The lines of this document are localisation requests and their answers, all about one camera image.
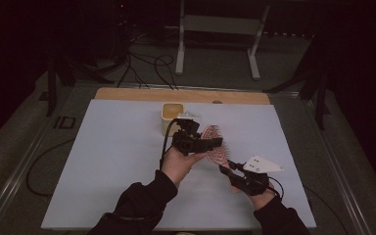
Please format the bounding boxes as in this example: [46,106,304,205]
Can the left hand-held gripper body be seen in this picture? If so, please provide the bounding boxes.
[170,111,211,157]

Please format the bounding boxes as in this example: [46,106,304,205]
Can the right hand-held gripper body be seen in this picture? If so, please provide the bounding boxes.
[232,154,286,197]

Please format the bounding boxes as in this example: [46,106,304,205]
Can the pink hairbrush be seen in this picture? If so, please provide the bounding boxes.
[199,123,240,184]

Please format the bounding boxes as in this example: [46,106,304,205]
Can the beige square wooden cup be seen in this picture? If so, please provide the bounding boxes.
[161,102,186,138]

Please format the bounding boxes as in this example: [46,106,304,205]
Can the person's right hand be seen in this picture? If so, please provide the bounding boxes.
[248,184,282,212]

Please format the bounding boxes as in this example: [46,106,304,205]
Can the person's left hand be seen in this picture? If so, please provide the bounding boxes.
[161,145,209,189]

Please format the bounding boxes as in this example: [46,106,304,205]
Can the white table cover sheet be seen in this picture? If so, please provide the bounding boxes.
[40,98,318,231]

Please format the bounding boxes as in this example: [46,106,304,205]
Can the black floor stand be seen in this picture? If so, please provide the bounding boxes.
[38,48,116,118]
[262,32,332,131]

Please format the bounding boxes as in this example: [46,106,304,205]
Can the dark equipment with red light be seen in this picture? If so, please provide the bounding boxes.
[109,0,137,63]

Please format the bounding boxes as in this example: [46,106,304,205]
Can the left hand-held gripper black cable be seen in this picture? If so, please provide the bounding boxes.
[158,117,181,171]

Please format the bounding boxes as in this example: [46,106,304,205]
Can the hand-held gripper black cable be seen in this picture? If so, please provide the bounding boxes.
[267,175,286,201]
[158,117,181,171]

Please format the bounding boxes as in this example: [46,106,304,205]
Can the right hand-held gripper black cable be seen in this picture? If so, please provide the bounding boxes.
[267,175,286,201]

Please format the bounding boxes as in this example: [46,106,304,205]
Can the long black floor cable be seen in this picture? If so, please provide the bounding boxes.
[25,138,76,199]
[303,185,350,235]

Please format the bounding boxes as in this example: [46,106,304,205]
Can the metal floor rail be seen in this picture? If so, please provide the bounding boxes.
[0,87,79,235]
[302,94,375,235]

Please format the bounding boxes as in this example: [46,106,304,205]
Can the tangled black floor cables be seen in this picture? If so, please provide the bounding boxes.
[116,30,180,91]

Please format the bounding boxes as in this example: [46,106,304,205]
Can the white metal stand frame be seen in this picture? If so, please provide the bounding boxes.
[174,0,271,81]

